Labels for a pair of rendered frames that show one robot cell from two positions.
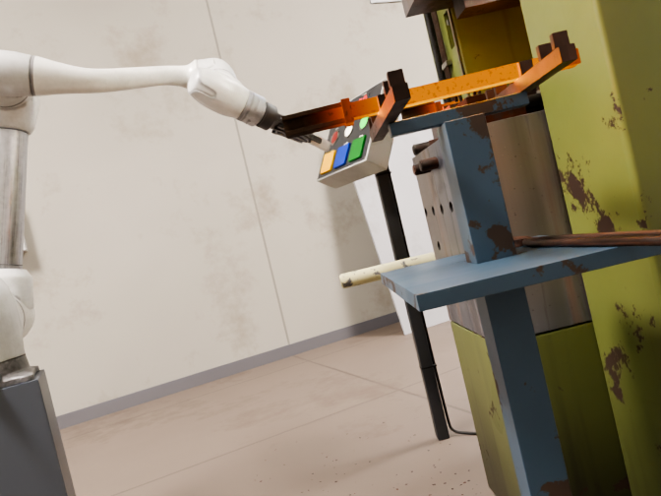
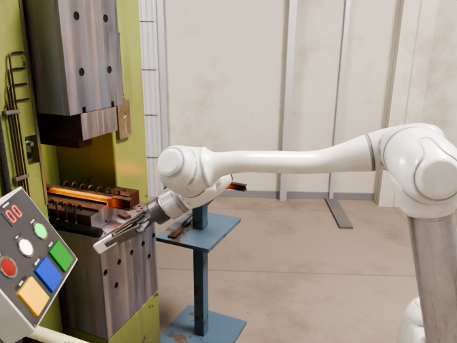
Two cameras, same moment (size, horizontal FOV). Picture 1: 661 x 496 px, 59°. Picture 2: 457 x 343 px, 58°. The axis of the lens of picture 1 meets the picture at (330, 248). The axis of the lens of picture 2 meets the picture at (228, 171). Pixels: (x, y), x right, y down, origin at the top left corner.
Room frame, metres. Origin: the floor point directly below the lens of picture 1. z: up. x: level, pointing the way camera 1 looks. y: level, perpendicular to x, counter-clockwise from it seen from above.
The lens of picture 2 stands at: (2.62, 0.74, 1.60)
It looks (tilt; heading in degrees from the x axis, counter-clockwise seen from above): 17 degrees down; 205
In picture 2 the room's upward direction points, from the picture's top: 1 degrees clockwise
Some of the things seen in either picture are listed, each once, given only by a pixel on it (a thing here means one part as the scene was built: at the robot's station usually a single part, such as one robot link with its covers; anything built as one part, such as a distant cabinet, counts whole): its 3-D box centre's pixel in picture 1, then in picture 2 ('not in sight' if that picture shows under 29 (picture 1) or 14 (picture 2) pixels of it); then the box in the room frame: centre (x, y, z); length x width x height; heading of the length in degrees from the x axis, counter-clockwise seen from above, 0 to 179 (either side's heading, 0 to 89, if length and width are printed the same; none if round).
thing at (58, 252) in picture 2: (358, 149); (60, 256); (1.85, -0.16, 1.01); 0.07 x 0.05 x 0.07; 28
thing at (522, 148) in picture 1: (561, 212); (79, 255); (1.40, -0.56, 0.69); 0.56 x 0.38 x 0.45; 93
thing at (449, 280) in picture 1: (492, 265); (200, 229); (0.88, -0.23, 0.67); 0.40 x 0.30 x 0.02; 1
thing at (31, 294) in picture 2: (329, 162); (32, 297); (2.03, -0.06, 1.01); 0.07 x 0.05 x 0.07; 28
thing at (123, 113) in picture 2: not in sight; (122, 119); (1.14, -0.48, 1.27); 0.09 x 0.02 x 0.17; 3
